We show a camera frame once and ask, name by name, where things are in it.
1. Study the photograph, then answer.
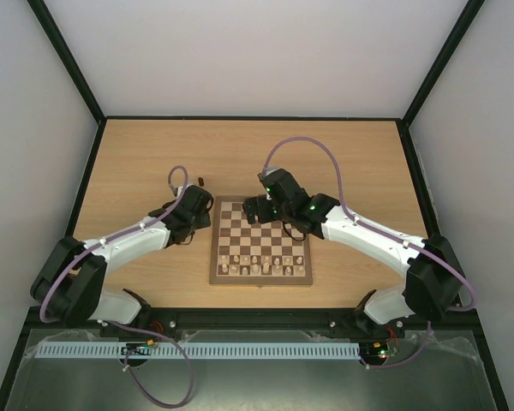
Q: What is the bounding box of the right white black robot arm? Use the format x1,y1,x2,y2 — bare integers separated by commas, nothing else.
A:
242,169,463,336

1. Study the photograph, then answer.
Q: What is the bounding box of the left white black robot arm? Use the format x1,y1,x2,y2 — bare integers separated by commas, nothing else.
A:
30,184,213,327

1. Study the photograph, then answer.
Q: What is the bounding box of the wooden chess board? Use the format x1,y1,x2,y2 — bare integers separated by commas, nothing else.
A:
209,195,313,287

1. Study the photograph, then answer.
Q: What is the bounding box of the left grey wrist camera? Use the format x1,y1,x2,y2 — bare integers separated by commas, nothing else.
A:
170,184,189,198

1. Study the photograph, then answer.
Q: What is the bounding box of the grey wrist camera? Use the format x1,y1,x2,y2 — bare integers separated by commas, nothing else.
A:
170,184,189,198
258,166,279,182

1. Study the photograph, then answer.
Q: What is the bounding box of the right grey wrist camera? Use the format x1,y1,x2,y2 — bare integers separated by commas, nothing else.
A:
258,166,279,182

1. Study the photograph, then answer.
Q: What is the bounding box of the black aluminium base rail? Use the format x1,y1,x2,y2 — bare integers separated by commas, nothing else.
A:
22,307,484,342

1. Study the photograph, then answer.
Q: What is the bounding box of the light blue cable duct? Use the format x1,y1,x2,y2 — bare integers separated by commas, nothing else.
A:
35,342,361,360

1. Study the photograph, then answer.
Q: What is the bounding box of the black frame post left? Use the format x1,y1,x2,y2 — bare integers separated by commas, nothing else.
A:
27,0,105,124

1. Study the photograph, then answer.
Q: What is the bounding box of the black frame post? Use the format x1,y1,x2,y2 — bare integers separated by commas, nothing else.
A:
27,0,105,124
400,0,487,128

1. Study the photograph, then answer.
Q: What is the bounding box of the black frame post right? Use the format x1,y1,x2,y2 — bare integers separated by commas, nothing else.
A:
400,0,487,128

